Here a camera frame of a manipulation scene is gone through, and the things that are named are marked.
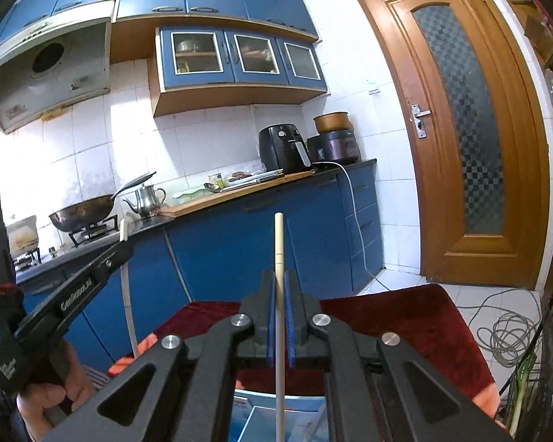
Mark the flat tray with food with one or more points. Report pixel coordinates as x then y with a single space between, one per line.
253 177

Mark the red and orange printed blanket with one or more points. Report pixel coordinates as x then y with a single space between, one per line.
396 313

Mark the wooden door with glass pane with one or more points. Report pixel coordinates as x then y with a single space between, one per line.
442 221

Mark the white clay pot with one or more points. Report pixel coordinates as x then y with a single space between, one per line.
22 237

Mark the cream wooden chopstick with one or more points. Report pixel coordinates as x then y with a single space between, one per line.
128 294
280 248

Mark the pale green cloth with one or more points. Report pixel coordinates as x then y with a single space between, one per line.
189 193

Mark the gas stove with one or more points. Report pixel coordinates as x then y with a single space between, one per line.
92 232

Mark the brown cooker inner pot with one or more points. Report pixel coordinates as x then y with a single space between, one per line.
332 122

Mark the light blue utensil box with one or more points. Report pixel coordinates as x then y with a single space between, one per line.
304 423

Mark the metal ladle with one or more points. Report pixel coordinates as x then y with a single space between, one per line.
210 187

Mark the green onions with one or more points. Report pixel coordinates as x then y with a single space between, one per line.
520 391

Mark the blue glass-door wall cabinet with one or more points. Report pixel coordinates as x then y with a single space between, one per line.
239 78

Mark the person's left hand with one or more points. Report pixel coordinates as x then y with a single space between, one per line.
41 400

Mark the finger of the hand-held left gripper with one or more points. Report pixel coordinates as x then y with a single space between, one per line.
115 260

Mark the steel kettle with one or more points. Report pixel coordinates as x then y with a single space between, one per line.
145 200

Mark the blue lower kitchen cabinets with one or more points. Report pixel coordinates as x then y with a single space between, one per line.
221 248

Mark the small jar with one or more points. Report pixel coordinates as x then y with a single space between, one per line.
215 180

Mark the grey range hood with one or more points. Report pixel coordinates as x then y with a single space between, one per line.
50 83

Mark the wooden cutting board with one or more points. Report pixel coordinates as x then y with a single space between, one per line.
202 202

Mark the dark rice cooker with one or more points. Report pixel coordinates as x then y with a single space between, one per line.
336 147

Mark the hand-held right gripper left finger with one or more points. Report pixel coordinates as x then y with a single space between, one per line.
270 322

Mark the white wall switch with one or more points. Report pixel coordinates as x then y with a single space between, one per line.
373 89

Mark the black air fryer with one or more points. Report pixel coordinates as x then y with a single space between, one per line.
279 147

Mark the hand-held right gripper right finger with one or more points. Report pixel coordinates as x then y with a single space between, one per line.
291 331

